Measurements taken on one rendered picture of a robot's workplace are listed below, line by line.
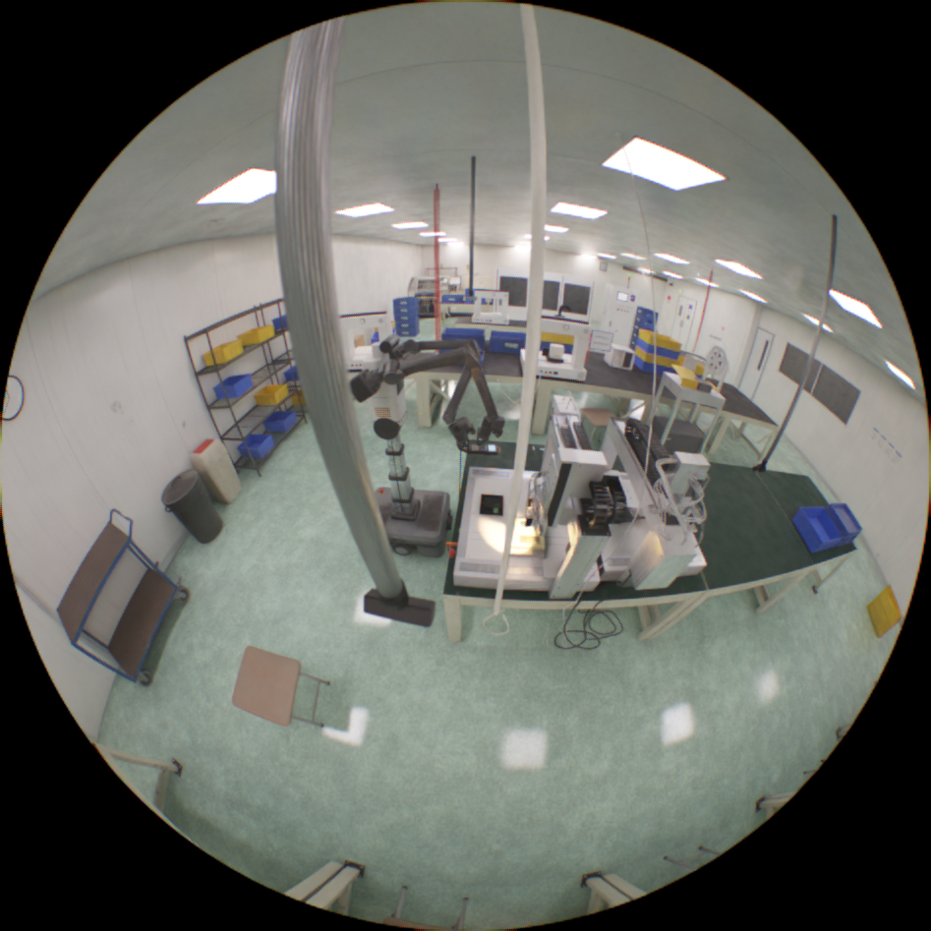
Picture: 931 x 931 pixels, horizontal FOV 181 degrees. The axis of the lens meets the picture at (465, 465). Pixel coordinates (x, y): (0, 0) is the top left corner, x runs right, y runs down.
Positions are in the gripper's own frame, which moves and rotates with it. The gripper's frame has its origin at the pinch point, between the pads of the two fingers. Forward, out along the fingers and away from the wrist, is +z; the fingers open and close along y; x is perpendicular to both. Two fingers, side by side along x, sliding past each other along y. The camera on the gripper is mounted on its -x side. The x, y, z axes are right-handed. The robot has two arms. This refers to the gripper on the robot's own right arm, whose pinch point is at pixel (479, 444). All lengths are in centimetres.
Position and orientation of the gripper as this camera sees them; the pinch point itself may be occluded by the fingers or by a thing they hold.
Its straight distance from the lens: 181.4
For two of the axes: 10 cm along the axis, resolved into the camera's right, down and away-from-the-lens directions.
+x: -9.6, -2.0, -1.8
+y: -0.1, -6.3, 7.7
